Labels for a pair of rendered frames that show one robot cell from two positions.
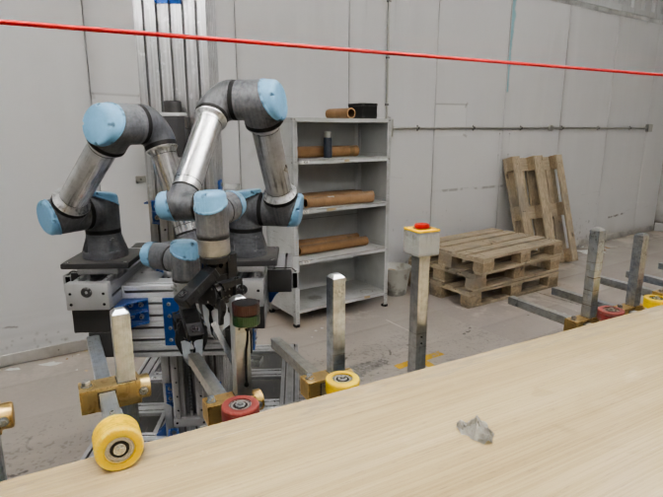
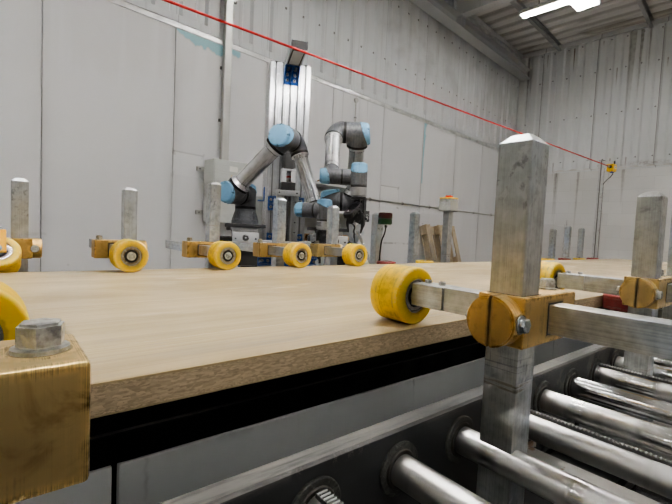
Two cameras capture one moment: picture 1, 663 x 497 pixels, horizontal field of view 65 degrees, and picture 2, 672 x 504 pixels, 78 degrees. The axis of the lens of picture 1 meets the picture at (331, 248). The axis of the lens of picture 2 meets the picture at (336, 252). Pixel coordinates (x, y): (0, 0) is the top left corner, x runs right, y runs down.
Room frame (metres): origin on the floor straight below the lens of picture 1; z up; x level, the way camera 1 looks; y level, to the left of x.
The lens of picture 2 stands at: (-0.63, 0.72, 1.03)
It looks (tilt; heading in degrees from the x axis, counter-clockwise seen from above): 3 degrees down; 349
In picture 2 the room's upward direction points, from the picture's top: 3 degrees clockwise
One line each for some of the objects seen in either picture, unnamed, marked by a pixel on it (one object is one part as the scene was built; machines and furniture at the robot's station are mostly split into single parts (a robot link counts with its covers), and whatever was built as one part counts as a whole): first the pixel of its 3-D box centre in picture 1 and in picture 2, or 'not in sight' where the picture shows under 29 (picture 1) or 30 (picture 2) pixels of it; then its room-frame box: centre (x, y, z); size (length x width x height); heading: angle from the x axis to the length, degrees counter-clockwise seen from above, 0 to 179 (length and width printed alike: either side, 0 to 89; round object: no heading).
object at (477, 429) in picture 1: (476, 426); not in sight; (0.92, -0.28, 0.91); 0.09 x 0.07 x 0.02; 6
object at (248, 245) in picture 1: (246, 240); not in sight; (1.83, 0.30, 1.09); 0.15 x 0.15 x 0.10
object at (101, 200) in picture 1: (99, 209); (245, 194); (1.79, 0.80, 1.21); 0.13 x 0.12 x 0.14; 148
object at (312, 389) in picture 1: (328, 383); not in sight; (1.23, 0.01, 0.84); 0.13 x 0.06 x 0.05; 118
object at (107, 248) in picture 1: (105, 242); (245, 215); (1.80, 0.80, 1.09); 0.15 x 0.15 x 0.10
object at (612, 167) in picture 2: not in sight; (602, 221); (2.31, -2.06, 1.20); 0.15 x 0.12 x 1.00; 118
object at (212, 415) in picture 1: (234, 405); not in sight; (1.11, 0.23, 0.85); 0.13 x 0.06 x 0.05; 118
